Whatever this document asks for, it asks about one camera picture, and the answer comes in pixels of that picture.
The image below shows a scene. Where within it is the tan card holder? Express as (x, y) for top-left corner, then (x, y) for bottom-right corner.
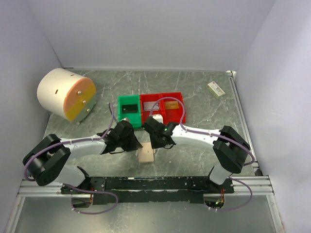
(138, 142), (155, 163)

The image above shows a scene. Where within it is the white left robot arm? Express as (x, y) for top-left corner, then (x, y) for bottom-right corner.
(22, 120), (142, 194)

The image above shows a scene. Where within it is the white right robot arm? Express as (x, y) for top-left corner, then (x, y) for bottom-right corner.
(142, 116), (250, 193)

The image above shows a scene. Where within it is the orange credit card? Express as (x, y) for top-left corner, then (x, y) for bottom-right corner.
(164, 100), (179, 110)

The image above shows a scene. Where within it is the silver credit card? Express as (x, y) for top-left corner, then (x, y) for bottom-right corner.
(143, 101), (160, 111)

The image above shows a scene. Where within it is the black credit card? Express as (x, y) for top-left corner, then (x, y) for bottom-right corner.
(121, 104), (138, 114)

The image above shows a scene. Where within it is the red bin middle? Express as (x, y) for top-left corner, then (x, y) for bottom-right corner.
(139, 94), (165, 127)

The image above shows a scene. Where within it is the green plastic bin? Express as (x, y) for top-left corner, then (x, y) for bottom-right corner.
(118, 95), (141, 129)

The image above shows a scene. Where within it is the small white cardboard box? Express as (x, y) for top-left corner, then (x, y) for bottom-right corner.
(207, 81), (225, 99)

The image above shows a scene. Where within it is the white cylinder with orange face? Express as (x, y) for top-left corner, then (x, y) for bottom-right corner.
(37, 68), (97, 123)

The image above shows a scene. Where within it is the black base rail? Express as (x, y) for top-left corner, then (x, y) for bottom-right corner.
(60, 176), (235, 206)

